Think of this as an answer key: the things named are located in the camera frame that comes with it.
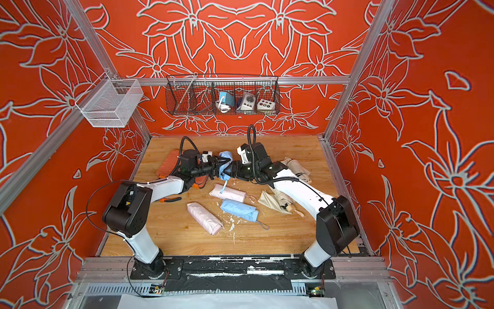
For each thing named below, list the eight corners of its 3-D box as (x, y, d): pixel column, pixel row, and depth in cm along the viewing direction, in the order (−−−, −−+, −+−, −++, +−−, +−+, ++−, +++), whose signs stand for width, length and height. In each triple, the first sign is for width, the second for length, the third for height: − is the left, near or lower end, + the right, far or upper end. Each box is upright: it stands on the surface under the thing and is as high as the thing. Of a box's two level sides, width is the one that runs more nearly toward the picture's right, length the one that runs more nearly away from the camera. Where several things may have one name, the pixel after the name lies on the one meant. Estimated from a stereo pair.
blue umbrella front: (221, 210, 90) (220, 206, 87) (226, 200, 94) (225, 195, 90) (255, 224, 86) (255, 220, 82) (259, 212, 89) (260, 208, 86)
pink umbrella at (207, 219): (186, 211, 90) (183, 207, 87) (195, 202, 93) (193, 198, 90) (215, 238, 82) (213, 235, 79) (224, 227, 85) (223, 223, 82)
